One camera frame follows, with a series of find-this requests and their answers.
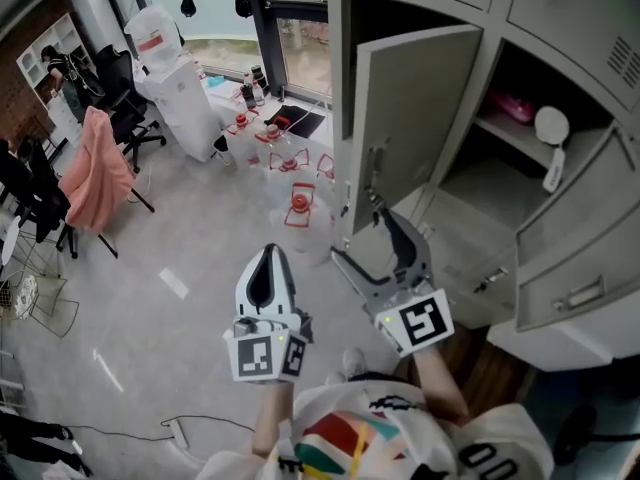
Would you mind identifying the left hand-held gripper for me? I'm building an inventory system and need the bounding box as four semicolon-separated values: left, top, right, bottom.
222;243;315;384

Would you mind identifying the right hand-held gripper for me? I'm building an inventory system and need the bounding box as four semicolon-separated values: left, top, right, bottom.
330;206;456;358

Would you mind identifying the grey metal locker cabinet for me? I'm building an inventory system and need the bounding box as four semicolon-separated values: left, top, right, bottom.
326;0;640;335

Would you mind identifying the person's left forearm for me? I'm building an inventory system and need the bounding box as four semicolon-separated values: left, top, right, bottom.
250;379;297;460

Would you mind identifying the person's right forearm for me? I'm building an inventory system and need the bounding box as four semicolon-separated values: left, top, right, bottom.
406;344;472;428

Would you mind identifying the person's right white shoe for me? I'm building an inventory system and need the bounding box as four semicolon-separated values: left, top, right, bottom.
342;346;370;378

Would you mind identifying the wooden plank platform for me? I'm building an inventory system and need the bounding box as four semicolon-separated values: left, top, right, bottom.
433;316;532;420

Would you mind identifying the small white bin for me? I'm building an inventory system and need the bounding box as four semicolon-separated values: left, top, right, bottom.
211;134;233;166

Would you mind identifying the black flat tray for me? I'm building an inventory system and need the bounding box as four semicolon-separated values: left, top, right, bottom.
262;103;327;140

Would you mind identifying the person's white patterned shirt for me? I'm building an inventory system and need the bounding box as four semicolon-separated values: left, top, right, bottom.
196;374;557;480

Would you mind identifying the white paper tag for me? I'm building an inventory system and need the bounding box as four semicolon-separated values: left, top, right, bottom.
541;146;567;193

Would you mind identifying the white water dispenser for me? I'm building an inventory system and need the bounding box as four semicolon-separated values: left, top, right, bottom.
141;54;224;165

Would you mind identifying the pink cloth on chair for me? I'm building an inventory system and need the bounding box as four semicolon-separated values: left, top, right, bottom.
56;106;157;260

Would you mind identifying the pink container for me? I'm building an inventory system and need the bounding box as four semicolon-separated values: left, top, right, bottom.
486;87;539;125

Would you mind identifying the black flask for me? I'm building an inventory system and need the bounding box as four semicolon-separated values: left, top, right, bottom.
249;64;269;95

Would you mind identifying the black office chair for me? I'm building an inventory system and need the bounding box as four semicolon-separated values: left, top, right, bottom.
94;44;168;175
14;136;80;260

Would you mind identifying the clear dispenser water bottle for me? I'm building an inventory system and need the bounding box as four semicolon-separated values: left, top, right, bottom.
123;3;186;75

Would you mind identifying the white shelf unit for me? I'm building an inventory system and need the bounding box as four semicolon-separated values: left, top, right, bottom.
15;12;97;145

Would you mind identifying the black power cable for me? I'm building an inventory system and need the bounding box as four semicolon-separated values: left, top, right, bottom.
64;413;257;443

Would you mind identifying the white wire basket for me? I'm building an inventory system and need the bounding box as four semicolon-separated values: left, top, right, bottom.
0;273;41;321

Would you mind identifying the white round wire table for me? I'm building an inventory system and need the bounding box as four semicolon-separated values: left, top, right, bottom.
0;214;64;282

